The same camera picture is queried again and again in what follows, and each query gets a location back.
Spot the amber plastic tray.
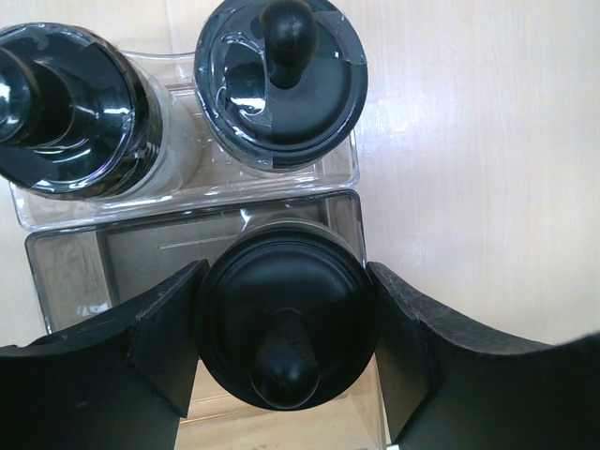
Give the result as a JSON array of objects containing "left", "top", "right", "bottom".
[{"left": 175, "top": 359, "right": 389, "bottom": 450}]

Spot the glossy black-lid jar white powder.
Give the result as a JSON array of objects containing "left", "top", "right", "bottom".
[{"left": 1, "top": 22, "right": 201, "bottom": 201}]

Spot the smoky grey plastic tray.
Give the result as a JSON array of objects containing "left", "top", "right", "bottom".
[{"left": 25, "top": 189, "right": 367, "bottom": 333}]

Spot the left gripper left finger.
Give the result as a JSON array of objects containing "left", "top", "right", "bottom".
[{"left": 1, "top": 261, "right": 208, "bottom": 449}]

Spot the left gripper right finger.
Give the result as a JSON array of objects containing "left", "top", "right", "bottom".
[{"left": 367, "top": 262, "right": 599, "bottom": 449}]

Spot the taped black-lid jar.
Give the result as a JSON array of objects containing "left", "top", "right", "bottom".
[{"left": 193, "top": 1, "right": 368, "bottom": 173}]

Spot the clear plastic tray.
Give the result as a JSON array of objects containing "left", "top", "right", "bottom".
[{"left": 1, "top": 51, "right": 359, "bottom": 232}]

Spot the black-lid jar brown spice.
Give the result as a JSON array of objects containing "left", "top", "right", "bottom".
[{"left": 193, "top": 219, "right": 381, "bottom": 411}]

